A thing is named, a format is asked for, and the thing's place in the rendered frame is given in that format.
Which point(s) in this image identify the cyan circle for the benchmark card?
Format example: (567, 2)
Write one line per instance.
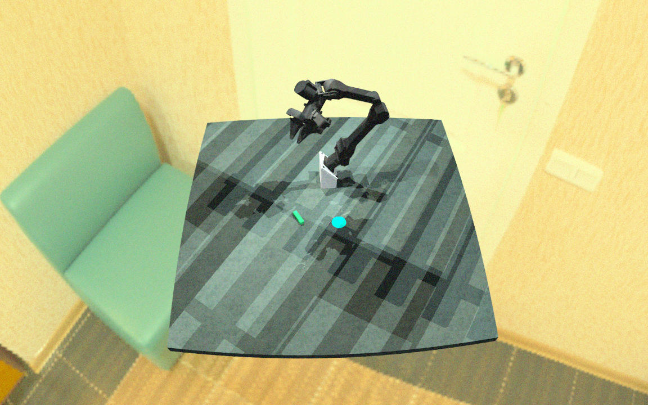
(339, 222)

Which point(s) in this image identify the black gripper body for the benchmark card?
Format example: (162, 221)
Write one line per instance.
(304, 116)

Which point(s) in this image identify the green rectangular post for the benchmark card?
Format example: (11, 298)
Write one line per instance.
(298, 217)

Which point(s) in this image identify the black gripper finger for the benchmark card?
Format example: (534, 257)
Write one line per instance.
(304, 132)
(295, 126)

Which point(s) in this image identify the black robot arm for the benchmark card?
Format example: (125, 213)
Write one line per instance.
(336, 90)

